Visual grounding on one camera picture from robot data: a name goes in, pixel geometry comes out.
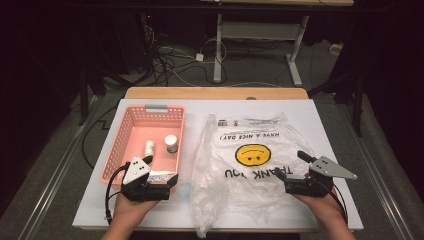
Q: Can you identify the small white bottle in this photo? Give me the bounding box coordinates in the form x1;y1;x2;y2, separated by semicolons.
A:
143;140;156;157

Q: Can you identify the black floor cable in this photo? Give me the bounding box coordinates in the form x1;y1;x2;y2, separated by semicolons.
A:
81;105;118;170

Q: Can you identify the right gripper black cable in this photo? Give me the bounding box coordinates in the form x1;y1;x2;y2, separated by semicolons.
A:
332;184;350;225

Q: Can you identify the pink plastic basket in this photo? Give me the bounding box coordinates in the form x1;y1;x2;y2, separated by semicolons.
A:
99;104;187;192

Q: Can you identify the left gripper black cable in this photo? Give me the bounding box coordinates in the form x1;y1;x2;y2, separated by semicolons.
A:
104;162;132;225

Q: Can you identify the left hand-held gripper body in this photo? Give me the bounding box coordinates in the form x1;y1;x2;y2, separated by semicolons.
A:
120;155;171;203

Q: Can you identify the white-capped round jar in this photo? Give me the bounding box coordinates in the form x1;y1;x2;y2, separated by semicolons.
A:
163;134;180;155

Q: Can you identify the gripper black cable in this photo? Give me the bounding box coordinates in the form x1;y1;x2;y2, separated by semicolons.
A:
332;184;350;225
104;162;132;225

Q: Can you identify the white-legged desk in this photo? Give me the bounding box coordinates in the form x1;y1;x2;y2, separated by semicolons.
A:
199;0;355;87

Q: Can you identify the metal floor rail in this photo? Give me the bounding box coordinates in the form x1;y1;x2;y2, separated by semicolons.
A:
16;94;103;240
344;99;416;240

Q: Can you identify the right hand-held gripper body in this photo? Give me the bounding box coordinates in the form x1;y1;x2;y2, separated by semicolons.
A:
284;155;358;199

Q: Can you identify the person's right hand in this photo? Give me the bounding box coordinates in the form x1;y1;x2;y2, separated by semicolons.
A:
292;187;346;226

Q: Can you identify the black metal stand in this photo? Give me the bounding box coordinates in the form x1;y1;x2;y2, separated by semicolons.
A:
308;68;366;138
77;64;108;127

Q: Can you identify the white ointment tube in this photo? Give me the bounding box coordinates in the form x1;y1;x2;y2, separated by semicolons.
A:
148;170;177;184

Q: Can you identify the bundle of floor cables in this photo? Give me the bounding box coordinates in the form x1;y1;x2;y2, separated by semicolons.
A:
141;13;231;88

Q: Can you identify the wooden table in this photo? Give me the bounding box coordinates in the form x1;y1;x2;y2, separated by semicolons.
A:
124;86;310;101

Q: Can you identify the person's left hand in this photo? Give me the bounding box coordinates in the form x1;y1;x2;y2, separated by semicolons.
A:
111;192;160;228

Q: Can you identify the white board table cover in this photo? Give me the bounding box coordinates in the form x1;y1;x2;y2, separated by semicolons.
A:
72;98;364;231

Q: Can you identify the clear smiley plastic bag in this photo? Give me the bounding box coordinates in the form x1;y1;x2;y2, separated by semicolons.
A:
189;112;316;239

